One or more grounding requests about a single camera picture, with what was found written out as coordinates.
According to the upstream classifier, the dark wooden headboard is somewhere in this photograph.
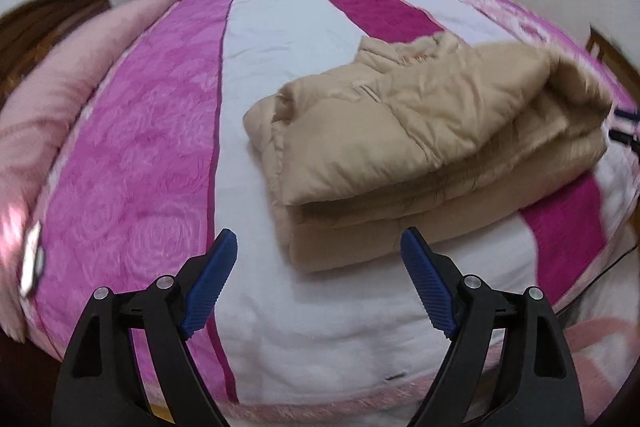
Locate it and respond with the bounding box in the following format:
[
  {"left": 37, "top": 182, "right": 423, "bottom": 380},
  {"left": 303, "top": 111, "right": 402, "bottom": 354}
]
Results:
[{"left": 0, "top": 0, "right": 112, "bottom": 108}]

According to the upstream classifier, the wooden chair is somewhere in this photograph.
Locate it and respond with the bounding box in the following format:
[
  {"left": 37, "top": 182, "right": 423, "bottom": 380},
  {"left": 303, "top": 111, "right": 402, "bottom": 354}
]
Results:
[{"left": 585, "top": 24, "right": 640, "bottom": 78}]

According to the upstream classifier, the purple and white striped bedspread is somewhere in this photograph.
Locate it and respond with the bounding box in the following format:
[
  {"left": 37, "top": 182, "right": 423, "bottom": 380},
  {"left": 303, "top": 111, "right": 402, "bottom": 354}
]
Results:
[{"left": 0, "top": 0, "right": 640, "bottom": 427}]

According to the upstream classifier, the pink bolster pillow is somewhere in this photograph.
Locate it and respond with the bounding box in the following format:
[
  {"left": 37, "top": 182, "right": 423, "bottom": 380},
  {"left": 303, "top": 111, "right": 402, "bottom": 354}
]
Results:
[{"left": 0, "top": 0, "right": 178, "bottom": 343}]

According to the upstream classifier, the pink blanket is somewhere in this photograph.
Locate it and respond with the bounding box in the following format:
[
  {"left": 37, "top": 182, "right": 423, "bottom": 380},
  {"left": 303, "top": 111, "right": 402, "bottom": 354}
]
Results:
[{"left": 564, "top": 314, "right": 640, "bottom": 425}]

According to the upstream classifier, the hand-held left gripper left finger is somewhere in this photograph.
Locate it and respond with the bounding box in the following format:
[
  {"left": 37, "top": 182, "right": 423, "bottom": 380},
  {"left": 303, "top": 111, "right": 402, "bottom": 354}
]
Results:
[{"left": 52, "top": 228, "right": 238, "bottom": 427}]

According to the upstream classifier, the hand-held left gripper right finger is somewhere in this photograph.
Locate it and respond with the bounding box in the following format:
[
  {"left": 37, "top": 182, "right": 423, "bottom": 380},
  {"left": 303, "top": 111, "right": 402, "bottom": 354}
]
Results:
[{"left": 400, "top": 227, "right": 586, "bottom": 427}]

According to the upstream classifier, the beige puffer jacket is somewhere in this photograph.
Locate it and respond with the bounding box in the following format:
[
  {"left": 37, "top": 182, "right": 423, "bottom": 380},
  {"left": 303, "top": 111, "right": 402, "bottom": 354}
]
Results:
[{"left": 243, "top": 31, "right": 615, "bottom": 275}]

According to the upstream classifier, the smartphone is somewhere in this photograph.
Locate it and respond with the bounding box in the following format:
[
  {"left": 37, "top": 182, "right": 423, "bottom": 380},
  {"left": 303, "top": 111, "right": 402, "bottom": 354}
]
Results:
[{"left": 20, "top": 221, "right": 46, "bottom": 299}]

